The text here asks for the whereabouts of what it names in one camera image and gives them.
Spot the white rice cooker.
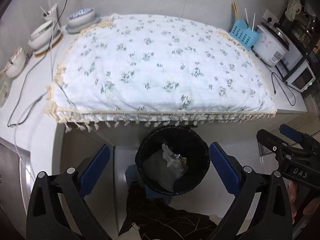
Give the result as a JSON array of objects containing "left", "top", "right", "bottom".
[{"left": 251, "top": 22, "right": 290, "bottom": 67}]

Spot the person's dark patterned clothing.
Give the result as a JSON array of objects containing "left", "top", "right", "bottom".
[{"left": 117, "top": 187, "right": 218, "bottom": 240}]

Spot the blue plastic object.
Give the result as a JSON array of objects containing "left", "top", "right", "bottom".
[{"left": 124, "top": 164, "right": 173, "bottom": 204}]

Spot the clear plastic bag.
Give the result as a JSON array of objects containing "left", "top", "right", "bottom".
[{"left": 141, "top": 150, "right": 188, "bottom": 190}]

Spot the white floral tablecloth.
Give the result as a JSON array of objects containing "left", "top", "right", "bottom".
[{"left": 45, "top": 14, "right": 277, "bottom": 133}]

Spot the black charger cable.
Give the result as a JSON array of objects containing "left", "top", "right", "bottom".
[{"left": 7, "top": 0, "right": 73, "bottom": 128}]

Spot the person's right hand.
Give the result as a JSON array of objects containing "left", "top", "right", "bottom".
[{"left": 287, "top": 181, "right": 320, "bottom": 225}]

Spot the blue plastic utensil holder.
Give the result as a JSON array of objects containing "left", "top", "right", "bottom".
[{"left": 230, "top": 19, "right": 259, "bottom": 51}]

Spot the floral dish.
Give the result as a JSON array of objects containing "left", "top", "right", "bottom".
[{"left": 0, "top": 72, "right": 12, "bottom": 108}]

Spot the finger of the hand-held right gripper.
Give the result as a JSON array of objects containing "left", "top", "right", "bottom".
[
  {"left": 256, "top": 129, "right": 292, "bottom": 161},
  {"left": 279, "top": 124, "right": 320, "bottom": 153}
]

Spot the trash bin with black bag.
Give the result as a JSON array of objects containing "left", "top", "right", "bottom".
[{"left": 135, "top": 126, "right": 210, "bottom": 197}]

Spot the stainless steel sink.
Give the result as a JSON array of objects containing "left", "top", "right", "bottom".
[{"left": 0, "top": 136, "right": 35, "bottom": 240}]

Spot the beige hanging cloth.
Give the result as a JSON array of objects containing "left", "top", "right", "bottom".
[{"left": 286, "top": 0, "right": 304, "bottom": 22}]

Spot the white microwave oven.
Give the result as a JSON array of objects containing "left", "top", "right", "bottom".
[{"left": 275, "top": 55, "right": 317, "bottom": 92}]

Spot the white tissue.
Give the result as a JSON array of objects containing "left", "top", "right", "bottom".
[{"left": 161, "top": 144, "right": 175, "bottom": 167}]

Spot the black usb cable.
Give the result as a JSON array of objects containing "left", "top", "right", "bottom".
[{"left": 271, "top": 72, "right": 296, "bottom": 106}]

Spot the steel pot with lid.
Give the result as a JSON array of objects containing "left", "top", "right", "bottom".
[{"left": 287, "top": 17, "right": 315, "bottom": 45}]

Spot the white cup with sticks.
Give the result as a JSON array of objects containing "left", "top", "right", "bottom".
[{"left": 40, "top": 2, "right": 58, "bottom": 22}]

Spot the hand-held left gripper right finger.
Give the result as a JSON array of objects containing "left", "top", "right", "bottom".
[{"left": 209, "top": 142, "right": 293, "bottom": 240}]

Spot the wooden trivet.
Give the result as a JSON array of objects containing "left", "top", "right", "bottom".
[{"left": 34, "top": 34, "right": 63, "bottom": 57}]

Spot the blue patterned porcelain bowl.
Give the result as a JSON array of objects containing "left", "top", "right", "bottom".
[{"left": 66, "top": 7, "right": 97, "bottom": 28}]

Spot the white charger cable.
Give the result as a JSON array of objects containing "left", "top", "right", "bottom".
[{"left": 14, "top": 4, "right": 57, "bottom": 183}]

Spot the white wall outlet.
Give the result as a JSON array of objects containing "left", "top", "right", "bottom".
[{"left": 262, "top": 9, "right": 278, "bottom": 24}]

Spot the blue patterned bowl on plate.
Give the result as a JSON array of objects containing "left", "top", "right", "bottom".
[{"left": 65, "top": 14, "right": 102, "bottom": 33}]

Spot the large white bowl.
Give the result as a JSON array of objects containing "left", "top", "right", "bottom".
[{"left": 27, "top": 20, "right": 62, "bottom": 50}]

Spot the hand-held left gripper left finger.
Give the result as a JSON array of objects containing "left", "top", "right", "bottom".
[{"left": 26, "top": 144, "right": 112, "bottom": 240}]

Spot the white bowl with spoon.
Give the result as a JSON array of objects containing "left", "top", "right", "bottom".
[{"left": 2, "top": 46, "right": 27, "bottom": 78}]

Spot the black metal rack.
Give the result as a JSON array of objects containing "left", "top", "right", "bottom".
[{"left": 277, "top": 0, "right": 320, "bottom": 100}]

